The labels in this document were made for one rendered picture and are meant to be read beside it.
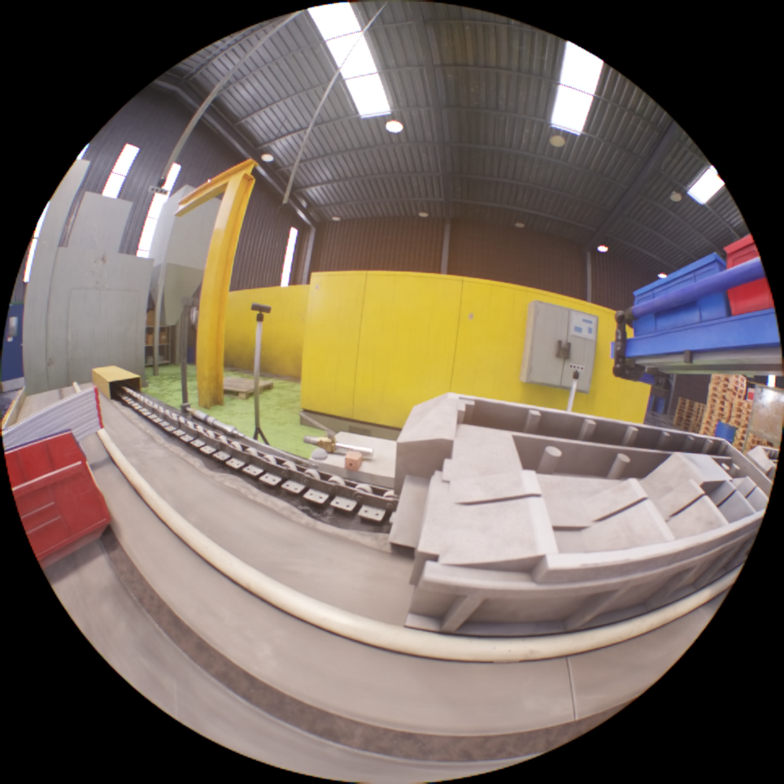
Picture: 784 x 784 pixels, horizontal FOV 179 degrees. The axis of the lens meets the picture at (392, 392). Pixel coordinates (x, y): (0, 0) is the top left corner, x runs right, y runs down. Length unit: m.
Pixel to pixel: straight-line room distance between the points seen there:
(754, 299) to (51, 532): 1.08
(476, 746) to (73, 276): 5.86
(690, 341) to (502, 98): 9.31
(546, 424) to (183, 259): 7.86
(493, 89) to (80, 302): 10.79
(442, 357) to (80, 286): 5.92
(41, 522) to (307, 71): 10.15
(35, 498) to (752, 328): 1.02
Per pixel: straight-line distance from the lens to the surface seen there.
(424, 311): 2.53
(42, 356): 5.51
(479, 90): 9.50
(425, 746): 0.35
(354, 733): 0.34
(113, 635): 0.45
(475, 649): 0.35
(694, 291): 0.54
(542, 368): 2.42
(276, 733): 0.34
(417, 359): 2.51
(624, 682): 0.47
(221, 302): 4.00
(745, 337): 0.50
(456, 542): 0.24
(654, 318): 0.66
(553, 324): 2.47
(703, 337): 0.54
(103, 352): 5.63
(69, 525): 0.56
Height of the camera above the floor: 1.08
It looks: 11 degrees down
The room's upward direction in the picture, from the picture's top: 6 degrees clockwise
